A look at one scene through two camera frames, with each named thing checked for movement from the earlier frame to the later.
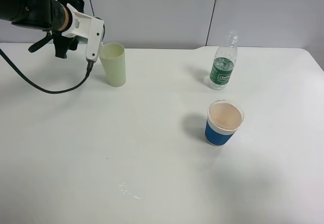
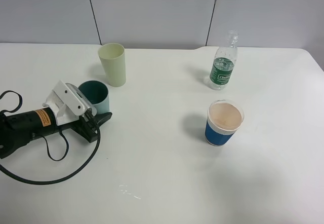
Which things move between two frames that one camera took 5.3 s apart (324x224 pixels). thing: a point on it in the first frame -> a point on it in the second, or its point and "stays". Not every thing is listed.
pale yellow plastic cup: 112,56 stays
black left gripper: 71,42 -> 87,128
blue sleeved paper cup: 224,118 stays
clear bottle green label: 224,63 stays
